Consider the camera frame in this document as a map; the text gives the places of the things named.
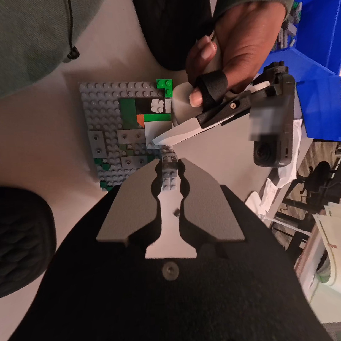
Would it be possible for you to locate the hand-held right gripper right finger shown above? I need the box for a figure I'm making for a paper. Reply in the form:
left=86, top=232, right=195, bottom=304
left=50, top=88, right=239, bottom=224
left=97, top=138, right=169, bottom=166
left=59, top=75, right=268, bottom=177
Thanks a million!
left=178, top=158, right=245, bottom=243

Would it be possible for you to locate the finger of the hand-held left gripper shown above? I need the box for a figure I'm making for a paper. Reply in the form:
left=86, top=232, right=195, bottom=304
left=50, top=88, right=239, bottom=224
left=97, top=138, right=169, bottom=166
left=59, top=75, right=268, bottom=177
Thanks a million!
left=173, top=117, right=234, bottom=146
left=152, top=118, right=201, bottom=146

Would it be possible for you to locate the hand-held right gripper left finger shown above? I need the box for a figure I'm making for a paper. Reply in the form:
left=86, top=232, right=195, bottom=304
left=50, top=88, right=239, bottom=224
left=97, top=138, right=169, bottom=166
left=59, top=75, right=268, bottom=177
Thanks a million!
left=96, top=160, right=162, bottom=243

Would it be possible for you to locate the bright green brick plate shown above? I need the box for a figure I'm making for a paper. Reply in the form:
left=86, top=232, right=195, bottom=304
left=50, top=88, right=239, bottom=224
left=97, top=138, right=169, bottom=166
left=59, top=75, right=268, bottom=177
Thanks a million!
left=157, top=79, right=173, bottom=98

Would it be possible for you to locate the light grey brick assembly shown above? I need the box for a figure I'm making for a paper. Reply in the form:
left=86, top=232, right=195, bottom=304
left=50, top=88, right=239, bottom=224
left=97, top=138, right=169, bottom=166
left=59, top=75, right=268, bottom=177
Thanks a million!
left=161, top=153, right=179, bottom=191

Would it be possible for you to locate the grey toy brick model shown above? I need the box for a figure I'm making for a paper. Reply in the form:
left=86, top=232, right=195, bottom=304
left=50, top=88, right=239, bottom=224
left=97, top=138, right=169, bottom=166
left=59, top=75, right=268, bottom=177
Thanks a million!
left=79, top=79, right=179, bottom=192

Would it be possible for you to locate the grey desk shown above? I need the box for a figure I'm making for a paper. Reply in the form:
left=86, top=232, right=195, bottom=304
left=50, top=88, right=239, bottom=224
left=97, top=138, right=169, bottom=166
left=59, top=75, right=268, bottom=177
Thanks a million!
left=0, top=0, right=313, bottom=301

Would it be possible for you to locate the white paper bag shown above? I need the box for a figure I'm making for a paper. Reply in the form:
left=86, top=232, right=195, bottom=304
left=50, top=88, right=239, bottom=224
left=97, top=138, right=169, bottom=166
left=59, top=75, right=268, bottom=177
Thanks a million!
left=276, top=118, right=304, bottom=188

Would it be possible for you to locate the blue plastic bin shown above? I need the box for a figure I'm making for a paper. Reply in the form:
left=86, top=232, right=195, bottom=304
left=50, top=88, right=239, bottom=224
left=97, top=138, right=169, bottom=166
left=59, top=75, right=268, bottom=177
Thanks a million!
left=260, top=47, right=341, bottom=139
left=293, top=0, right=341, bottom=75

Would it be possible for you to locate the black mesh pad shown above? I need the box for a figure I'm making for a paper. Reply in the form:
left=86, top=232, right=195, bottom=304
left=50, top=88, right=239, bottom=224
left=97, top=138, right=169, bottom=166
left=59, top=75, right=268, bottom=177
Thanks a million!
left=132, top=0, right=213, bottom=71

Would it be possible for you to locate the pile of grey bricks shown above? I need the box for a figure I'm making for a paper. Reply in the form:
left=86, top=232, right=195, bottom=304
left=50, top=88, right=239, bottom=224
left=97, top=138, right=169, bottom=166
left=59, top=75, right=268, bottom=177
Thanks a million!
left=274, top=0, right=303, bottom=51

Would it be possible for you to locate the black office chair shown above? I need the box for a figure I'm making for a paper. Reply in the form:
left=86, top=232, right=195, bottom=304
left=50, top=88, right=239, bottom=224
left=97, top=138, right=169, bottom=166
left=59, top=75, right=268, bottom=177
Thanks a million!
left=293, top=160, right=337, bottom=204

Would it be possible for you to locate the white sheet with green stripe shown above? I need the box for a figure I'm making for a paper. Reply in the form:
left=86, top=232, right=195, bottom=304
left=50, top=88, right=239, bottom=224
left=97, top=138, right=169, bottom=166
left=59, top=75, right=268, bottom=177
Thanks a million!
left=312, top=202, right=341, bottom=288

